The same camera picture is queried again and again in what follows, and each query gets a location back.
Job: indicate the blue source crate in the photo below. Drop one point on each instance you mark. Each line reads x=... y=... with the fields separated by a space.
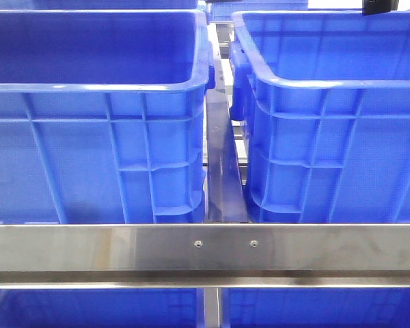
x=101 y=116

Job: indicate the lower right blue crate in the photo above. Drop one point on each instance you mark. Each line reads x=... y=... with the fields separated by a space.
x=317 y=307

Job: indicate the blue rear right crate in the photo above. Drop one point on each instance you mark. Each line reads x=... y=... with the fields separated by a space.
x=221 y=11

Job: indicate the steel shelf rack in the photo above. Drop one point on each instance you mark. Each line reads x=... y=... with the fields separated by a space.
x=227 y=250

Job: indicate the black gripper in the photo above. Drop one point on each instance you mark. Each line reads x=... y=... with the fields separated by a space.
x=379 y=6

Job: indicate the blue target crate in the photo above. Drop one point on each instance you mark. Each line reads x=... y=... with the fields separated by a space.
x=324 y=98

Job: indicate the lower left blue crate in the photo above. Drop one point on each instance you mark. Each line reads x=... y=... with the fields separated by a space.
x=102 y=308

